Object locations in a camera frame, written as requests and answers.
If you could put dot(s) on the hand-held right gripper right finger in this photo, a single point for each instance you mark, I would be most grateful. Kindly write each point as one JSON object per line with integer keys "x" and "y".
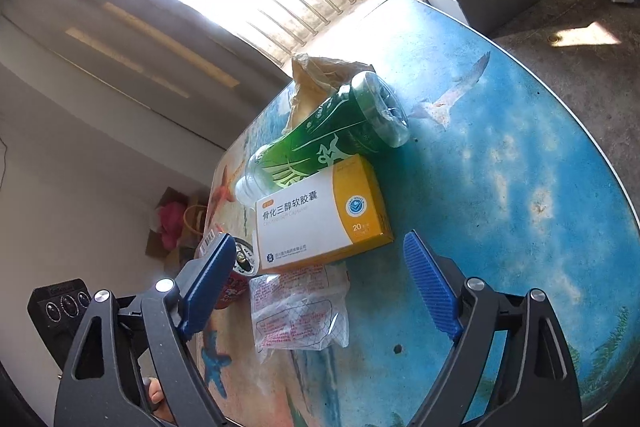
{"x": 430, "y": 292}

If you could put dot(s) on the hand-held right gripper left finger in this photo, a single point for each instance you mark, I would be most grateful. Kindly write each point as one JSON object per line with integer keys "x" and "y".
{"x": 205, "y": 289}

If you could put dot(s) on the red drink can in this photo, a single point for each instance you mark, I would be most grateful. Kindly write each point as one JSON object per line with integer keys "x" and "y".
{"x": 241, "y": 282}

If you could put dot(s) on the clear plastic packet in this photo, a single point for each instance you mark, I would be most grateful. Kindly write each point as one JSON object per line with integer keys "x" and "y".
{"x": 295, "y": 312}

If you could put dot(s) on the white and orange medicine box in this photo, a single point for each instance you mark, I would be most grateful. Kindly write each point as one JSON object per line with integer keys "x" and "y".
{"x": 320, "y": 217}

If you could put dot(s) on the green plastic bottle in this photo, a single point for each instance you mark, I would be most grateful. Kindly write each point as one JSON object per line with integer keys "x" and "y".
{"x": 325, "y": 127}

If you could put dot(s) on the yellow woven bag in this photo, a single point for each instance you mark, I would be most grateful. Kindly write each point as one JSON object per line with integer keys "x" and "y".
{"x": 315, "y": 77}

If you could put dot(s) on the person's left hand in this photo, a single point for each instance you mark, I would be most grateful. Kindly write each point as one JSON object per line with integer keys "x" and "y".
{"x": 155, "y": 394}

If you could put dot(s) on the yellow wicker basket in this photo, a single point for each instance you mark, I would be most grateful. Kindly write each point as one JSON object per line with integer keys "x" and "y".
{"x": 195, "y": 227}

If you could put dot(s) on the cardboard box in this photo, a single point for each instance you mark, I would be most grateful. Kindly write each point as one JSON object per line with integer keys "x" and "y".
{"x": 155, "y": 242}

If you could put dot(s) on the pink cloth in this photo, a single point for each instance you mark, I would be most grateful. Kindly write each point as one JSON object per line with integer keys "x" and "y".
{"x": 171, "y": 222}

